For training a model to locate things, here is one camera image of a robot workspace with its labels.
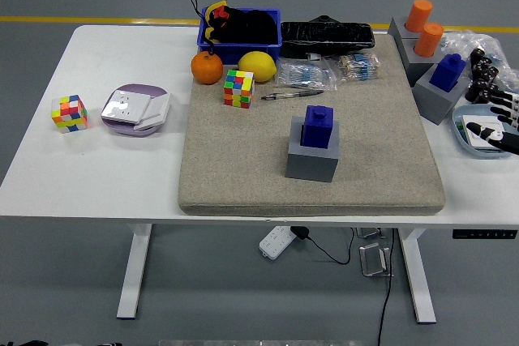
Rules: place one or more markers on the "white wall socket panel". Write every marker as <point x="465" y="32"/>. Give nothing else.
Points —
<point x="123" y="106"/>

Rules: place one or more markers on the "blue square seal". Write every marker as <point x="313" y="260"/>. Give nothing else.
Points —
<point x="318" y="127"/>
<point x="446" y="72"/>

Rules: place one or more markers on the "bag of blue resistors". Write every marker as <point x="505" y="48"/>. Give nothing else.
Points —
<point x="304" y="74"/>

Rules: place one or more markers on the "black wrapped rear-view mirror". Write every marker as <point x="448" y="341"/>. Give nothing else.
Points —
<point x="324" y="36"/>

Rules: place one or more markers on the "grey round seal holder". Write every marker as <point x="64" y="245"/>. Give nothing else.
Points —
<point x="417" y="68"/>
<point x="397" y="30"/>

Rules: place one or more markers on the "light blue plate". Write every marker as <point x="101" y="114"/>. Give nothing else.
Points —
<point x="460" y="127"/>

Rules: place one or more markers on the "white switch panel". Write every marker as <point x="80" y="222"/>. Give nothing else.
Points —
<point x="480" y="141"/>
<point x="156" y="109"/>

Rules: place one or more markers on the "large metal bracket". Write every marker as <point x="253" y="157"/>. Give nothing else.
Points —
<point x="375" y="261"/>

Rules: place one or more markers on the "clear ballpoint pen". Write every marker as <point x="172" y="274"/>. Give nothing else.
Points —
<point x="292" y="95"/>

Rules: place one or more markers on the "yellow lemon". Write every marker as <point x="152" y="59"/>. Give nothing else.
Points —
<point x="257" y="66"/>

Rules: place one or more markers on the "orange cylinder seal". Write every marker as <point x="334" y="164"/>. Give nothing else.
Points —
<point x="419" y="15"/>
<point x="427" y="40"/>

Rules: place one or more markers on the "dark brown knobs cluster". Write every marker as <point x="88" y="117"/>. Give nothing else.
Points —
<point x="482" y="76"/>

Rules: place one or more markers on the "white power strip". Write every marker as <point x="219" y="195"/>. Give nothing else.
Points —
<point x="275" y="242"/>

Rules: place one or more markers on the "white table leg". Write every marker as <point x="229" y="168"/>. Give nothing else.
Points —
<point x="417" y="281"/>
<point x="135" y="269"/>

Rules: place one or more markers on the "small metal bracket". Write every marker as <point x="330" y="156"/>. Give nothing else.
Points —
<point x="371" y="233"/>

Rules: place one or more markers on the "clear plastic bag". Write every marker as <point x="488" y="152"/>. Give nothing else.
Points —
<point x="504" y="58"/>

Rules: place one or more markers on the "blue plastic bin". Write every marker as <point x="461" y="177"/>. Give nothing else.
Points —
<point x="251" y="53"/>

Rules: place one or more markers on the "grey-brown mat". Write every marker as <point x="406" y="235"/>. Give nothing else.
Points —
<point x="243" y="159"/>

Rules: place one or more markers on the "large colourful puzzle cube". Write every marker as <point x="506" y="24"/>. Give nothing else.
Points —
<point x="239" y="88"/>

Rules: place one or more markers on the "bag of tan resistors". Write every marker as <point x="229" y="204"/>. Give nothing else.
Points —
<point x="359" y="66"/>

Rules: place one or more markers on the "grey square seal holder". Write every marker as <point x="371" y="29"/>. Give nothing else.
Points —
<point x="436" y="103"/>
<point x="312" y="165"/>

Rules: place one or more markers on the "orange fruit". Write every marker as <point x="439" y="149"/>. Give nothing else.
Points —
<point x="207" y="68"/>

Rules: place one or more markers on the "small colourful puzzle cube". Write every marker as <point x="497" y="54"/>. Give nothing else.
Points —
<point x="69" y="113"/>

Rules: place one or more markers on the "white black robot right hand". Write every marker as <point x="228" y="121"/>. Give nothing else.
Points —
<point x="509" y="139"/>

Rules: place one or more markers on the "black table control panel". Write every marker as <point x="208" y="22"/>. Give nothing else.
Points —
<point x="482" y="234"/>

